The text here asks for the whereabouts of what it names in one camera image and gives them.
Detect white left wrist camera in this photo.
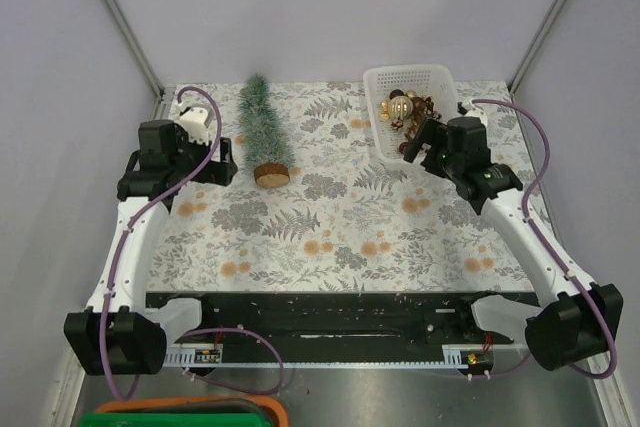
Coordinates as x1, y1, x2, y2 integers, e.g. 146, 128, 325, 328
176, 105, 213, 146

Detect large gold striped bauble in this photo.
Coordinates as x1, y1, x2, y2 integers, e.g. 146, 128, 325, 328
389, 95, 414, 119

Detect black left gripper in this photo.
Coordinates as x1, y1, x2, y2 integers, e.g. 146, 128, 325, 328
170, 127, 237, 186

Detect small green christmas tree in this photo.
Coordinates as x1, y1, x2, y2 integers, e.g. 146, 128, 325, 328
238, 74, 294, 189

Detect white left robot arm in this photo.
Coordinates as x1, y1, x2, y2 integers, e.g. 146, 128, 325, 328
63, 108, 237, 376

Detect white plastic basket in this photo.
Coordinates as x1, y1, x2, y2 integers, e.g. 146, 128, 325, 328
363, 64, 458, 170

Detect green plastic bin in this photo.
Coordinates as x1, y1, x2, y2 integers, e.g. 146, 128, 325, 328
78, 413, 273, 427

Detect floral patterned table mat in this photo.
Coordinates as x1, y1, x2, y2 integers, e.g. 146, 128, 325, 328
148, 83, 530, 292

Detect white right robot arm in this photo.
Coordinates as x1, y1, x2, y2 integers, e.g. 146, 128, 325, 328
404, 116, 623, 378

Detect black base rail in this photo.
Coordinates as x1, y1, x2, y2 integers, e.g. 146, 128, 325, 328
145, 289, 516, 363

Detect brown ribbon ornaments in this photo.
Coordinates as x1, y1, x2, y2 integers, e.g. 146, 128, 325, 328
398, 97, 442, 154

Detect orange plastic bin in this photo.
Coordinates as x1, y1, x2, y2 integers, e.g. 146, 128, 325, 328
95, 395, 291, 427

